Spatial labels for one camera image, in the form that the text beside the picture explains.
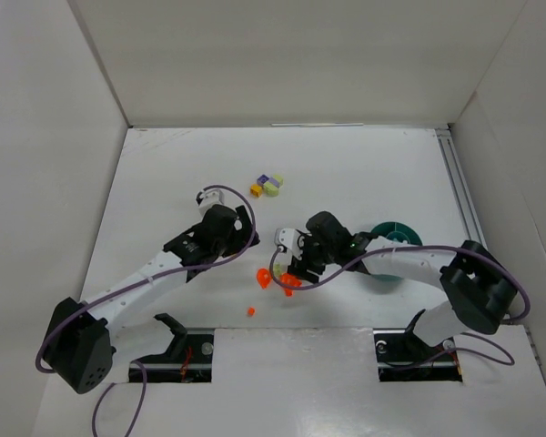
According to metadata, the light green rounded lego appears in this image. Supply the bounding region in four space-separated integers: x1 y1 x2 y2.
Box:
263 181 279 197

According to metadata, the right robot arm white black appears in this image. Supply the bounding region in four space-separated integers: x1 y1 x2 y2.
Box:
276 211 518 347

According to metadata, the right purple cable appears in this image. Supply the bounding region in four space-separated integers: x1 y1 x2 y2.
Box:
268 245 531 366

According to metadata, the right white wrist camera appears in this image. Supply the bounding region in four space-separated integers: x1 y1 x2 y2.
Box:
274 228 307 261

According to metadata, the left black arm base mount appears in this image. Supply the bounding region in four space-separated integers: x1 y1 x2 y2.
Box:
136 313 215 384

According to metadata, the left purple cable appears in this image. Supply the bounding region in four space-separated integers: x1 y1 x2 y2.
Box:
35 184 258 437

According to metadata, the teal round divided container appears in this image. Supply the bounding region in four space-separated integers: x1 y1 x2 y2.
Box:
366 221 423 286

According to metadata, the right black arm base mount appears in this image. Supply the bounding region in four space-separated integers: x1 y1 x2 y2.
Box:
373 310 463 382

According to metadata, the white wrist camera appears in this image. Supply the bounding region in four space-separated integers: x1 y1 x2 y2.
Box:
196 188 225 218
274 228 307 261

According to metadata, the aluminium rail right side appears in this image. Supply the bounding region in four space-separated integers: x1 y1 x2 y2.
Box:
434 123 513 325

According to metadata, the purple cable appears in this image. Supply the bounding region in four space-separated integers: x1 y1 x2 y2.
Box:
35 184 258 437
268 245 531 366

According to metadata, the orange yellow cube lego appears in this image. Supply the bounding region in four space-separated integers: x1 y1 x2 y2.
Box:
249 184 263 198

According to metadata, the orange dish lego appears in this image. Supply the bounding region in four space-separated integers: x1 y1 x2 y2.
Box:
280 272 302 297
256 268 272 290

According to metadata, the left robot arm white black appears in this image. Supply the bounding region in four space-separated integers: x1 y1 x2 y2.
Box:
37 204 258 394

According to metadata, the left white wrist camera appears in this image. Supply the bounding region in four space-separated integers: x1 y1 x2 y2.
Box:
196 188 225 218

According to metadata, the light green small lego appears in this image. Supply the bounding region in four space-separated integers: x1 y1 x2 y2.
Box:
272 174 284 187

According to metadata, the small purple lego brick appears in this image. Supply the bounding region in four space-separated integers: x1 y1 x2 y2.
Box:
257 175 268 186

